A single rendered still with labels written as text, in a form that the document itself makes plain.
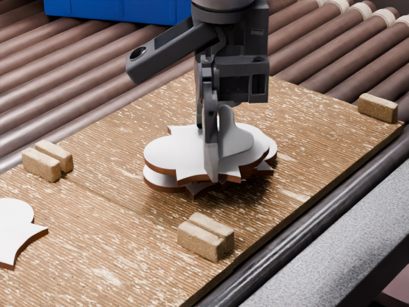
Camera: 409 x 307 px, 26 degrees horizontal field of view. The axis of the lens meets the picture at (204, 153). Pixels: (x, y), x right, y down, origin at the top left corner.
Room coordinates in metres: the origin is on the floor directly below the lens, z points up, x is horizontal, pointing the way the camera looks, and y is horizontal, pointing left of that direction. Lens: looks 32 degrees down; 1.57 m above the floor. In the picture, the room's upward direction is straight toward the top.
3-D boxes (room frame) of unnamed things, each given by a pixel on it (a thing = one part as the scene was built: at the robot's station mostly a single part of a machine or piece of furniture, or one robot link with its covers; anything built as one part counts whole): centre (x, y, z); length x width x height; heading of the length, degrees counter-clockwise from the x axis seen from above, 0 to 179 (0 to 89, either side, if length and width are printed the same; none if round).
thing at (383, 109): (1.14, -0.25, 0.95); 0.06 x 0.02 x 0.03; 51
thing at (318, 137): (1.07, -0.03, 0.93); 0.41 x 0.35 x 0.02; 141
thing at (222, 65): (0.94, -0.03, 1.13); 0.09 x 0.08 x 0.12; 96
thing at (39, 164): (0.98, 0.21, 0.95); 0.06 x 0.02 x 0.03; 52
